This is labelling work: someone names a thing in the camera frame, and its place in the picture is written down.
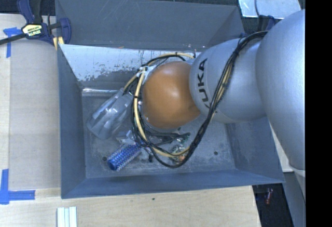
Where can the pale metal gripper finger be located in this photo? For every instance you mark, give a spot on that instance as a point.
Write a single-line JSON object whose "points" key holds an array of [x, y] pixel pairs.
{"points": [[127, 141], [129, 134]]}

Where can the clear plastic bottle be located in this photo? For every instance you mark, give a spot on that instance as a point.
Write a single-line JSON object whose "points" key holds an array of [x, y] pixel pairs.
{"points": [[110, 114]]}

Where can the pale wood flat board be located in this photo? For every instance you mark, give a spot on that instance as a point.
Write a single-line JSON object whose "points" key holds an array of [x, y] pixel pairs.
{"points": [[33, 117]]}

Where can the blue spiky hair roller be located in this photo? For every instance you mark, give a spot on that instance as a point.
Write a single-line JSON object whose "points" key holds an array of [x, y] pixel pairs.
{"points": [[124, 157]]}

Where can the grey metal bin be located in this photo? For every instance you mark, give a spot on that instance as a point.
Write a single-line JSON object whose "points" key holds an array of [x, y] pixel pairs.
{"points": [[145, 23]]}

